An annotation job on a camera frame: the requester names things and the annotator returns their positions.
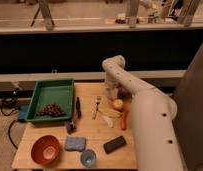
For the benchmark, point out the orange carrot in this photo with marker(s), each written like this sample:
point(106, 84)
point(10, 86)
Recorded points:
point(123, 120)

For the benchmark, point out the pile of brown nuts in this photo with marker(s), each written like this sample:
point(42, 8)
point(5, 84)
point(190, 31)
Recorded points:
point(52, 110)

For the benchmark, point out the blue folded towel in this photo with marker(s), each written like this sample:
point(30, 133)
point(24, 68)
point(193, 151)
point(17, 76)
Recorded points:
point(75, 143)

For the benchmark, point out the dark marker pen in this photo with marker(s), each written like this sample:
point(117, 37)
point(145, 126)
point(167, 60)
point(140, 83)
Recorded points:
point(78, 107)

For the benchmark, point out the black rectangular block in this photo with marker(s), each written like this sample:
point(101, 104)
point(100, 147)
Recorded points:
point(114, 144)

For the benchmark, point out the green plastic tray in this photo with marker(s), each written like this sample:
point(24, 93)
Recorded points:
point(48, 93)

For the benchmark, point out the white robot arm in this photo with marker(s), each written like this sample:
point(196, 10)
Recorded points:
point(152, 112)

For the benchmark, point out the yellow apple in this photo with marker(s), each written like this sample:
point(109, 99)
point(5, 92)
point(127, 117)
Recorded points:
point(117, 104)

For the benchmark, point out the fork with yellow handle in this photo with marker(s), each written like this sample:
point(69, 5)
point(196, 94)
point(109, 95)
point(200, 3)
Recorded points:
point(98, 100)

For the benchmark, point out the white plastic spoon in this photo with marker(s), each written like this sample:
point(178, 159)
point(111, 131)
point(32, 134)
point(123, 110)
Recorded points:
point(108, 121)

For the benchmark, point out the red bowl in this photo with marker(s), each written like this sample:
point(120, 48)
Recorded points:
point(45, 150)

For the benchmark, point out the blue power box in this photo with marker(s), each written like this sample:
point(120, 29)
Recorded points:
point(22, 113)

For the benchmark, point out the yellow banana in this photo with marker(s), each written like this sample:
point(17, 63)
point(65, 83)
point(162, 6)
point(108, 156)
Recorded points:
point(110, 113)

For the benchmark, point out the purple bowl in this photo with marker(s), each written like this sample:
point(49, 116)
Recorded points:
point(123, 93)

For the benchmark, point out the small blue cup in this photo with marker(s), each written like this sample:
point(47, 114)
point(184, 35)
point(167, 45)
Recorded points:
point(88, 158)

